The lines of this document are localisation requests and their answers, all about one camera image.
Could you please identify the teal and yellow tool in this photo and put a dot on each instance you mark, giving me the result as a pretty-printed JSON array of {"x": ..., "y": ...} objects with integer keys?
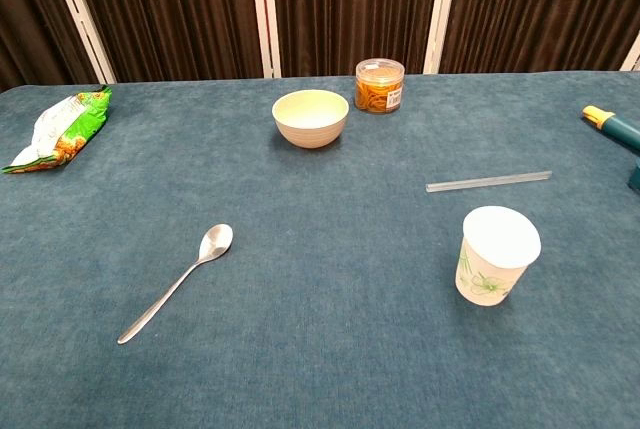
[{"x": 622, "y": 129}]

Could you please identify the cream bowl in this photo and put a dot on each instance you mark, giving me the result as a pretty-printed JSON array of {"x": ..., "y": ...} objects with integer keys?
[{"x": 310, "y": 131}]

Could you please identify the dark brown curtain panel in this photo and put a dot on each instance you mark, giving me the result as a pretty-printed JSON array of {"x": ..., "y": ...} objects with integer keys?
[
  {"x": 540, "y": 9},
  {"x": 350, "y": 4},
  {"x": 170, "y": 14},
  {"x": 30, "y": 24}
]

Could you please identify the white floral paper cup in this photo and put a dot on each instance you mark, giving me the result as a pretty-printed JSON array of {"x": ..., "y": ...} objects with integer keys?
[{"x": 487, "y": 279}]

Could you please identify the blue tablecloth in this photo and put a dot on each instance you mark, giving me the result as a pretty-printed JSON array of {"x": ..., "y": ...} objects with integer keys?
[{"x": 320, "y": 274}]

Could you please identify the clear jar of rubber bands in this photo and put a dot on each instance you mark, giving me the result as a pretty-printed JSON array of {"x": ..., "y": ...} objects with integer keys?
[{"x": 377, "y": 94}]

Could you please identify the green snack bag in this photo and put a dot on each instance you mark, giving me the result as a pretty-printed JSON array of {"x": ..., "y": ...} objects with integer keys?
[{"x": 70, "y": 129}]

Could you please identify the clear plastic straw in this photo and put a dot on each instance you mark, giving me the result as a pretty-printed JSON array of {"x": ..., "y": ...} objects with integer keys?
[{"x": 490, "y": 182}]

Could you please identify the metal spoon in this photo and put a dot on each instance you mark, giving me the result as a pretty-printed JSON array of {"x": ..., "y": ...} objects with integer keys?
[{"x": 216, "y": 243}]

